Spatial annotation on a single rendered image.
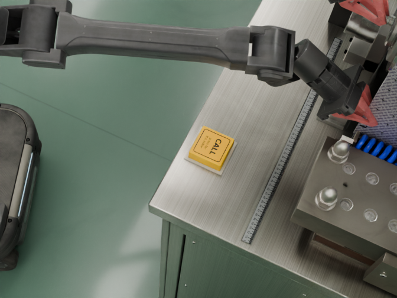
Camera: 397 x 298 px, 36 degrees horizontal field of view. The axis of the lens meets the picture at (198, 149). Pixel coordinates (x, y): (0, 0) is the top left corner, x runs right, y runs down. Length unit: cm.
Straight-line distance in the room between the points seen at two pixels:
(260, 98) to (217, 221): 30
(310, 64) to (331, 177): 21
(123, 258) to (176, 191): 92
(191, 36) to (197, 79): 142
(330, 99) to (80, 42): 43
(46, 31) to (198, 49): 25
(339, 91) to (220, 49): 22
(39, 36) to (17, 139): 103
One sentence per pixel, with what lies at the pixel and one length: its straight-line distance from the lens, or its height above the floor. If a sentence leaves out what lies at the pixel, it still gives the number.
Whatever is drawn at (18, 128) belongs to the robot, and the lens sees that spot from 205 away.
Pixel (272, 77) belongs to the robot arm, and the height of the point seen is 118.
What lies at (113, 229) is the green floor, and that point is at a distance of 212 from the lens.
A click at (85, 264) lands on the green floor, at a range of 209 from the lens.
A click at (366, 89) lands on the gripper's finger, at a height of 113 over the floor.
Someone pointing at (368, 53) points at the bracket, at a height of 115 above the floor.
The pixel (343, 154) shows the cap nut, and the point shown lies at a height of 106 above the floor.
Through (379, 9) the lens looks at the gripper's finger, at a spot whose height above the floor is 126.
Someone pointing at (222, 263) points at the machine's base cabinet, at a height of 76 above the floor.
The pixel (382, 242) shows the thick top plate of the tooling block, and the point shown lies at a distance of 108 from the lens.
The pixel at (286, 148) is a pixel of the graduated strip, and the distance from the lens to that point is 126.
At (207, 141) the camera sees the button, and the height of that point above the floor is 92.
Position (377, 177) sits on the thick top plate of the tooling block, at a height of 103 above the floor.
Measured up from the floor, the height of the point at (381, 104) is 113.
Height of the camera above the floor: 199
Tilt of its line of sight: 62 degrees down
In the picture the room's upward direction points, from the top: 8 degrees clockwise
